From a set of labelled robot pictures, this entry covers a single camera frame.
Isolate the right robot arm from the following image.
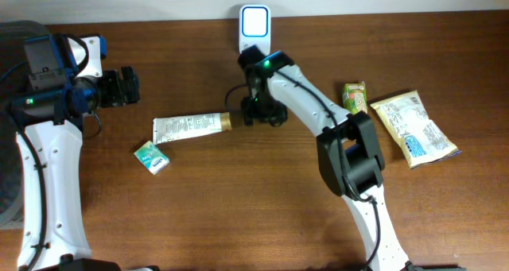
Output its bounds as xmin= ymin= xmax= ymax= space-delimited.
xmin=238 ymin=45 xmax=418 ymax=270

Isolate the teal tissue pack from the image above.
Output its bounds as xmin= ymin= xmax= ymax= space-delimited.
xmin=134 ymin=141 xmax=170 ymax=175

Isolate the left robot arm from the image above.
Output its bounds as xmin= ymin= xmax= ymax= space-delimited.
xmin=6 ymin=33 xmax=140 ymax=270

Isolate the grey plastic mesh basket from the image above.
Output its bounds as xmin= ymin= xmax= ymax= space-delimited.
xmin=1 ymin=21 xmax=49 ymax=230

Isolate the white cosmetic tube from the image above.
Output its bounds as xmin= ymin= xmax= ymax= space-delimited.
xmin=153 ymin=112 xmax=232 ymax=145

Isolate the green yellow snack bar wrapper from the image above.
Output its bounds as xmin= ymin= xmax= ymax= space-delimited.
xmin=342 ymin=82 xmax=368 ymax=114

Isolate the large yellow white snack bag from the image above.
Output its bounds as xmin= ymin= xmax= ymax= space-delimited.
xmin=371 ymin=91 xmax=461 ymax=169

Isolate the white barcode scanner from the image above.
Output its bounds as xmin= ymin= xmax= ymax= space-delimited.
xmin=239 ymin=4 xmax=271 ymax=56

